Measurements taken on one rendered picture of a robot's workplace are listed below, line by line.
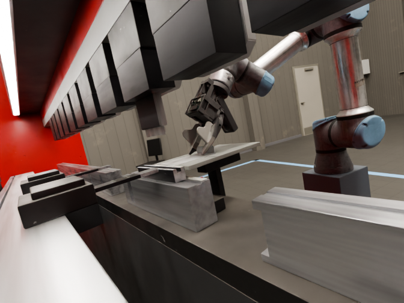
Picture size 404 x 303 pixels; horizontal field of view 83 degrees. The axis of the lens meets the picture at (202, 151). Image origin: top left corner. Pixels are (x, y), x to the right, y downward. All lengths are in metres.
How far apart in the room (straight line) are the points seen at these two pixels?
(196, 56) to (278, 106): 7.05
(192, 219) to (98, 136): 5.00
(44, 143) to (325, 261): 2.56
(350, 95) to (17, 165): 2.55
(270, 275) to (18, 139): 2.52
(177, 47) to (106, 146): 5.07
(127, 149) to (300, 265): 5.22
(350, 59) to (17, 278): 0.97
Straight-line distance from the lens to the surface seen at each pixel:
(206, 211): 0.50
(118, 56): 0.61
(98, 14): 0.70
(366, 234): 0.28
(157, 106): 0.53
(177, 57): 0.39
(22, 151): 2.67
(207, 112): 0.64
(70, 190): 0.45
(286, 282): 0.35
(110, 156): 5.42
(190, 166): 0.52
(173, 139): 5.66
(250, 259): 0.39
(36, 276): 0.28
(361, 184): 1.15
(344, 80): 0.97
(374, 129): 0.98
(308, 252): 0.32
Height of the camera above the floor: 1.09
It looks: 7 degrees down
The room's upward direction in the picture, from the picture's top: 12 degrees counter-clockwise
